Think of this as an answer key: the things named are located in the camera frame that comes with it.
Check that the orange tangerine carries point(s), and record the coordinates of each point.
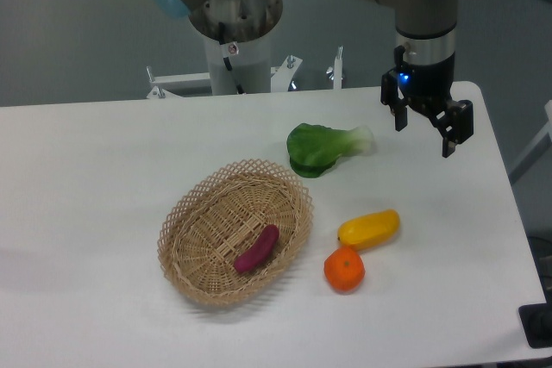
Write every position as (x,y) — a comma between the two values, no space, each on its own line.
(344,269)

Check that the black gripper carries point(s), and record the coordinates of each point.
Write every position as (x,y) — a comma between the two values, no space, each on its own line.
(426,90)

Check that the black device at table edge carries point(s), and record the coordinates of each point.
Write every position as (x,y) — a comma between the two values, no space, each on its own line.
(536,322)

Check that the woven wicker basket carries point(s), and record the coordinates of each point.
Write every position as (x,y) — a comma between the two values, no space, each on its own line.
(221,218)

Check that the green bok choy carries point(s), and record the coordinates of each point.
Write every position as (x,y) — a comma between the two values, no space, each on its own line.
(314,149)

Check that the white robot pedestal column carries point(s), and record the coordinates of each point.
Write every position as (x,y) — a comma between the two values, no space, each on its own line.
(241,62)

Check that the white metal base frame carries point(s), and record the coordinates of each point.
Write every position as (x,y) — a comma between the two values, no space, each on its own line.
(220,81)

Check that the white furniture leg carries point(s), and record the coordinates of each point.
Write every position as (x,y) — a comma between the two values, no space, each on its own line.
(533,151)

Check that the purple sweet potato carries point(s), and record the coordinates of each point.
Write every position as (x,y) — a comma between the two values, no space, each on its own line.
(259,251)

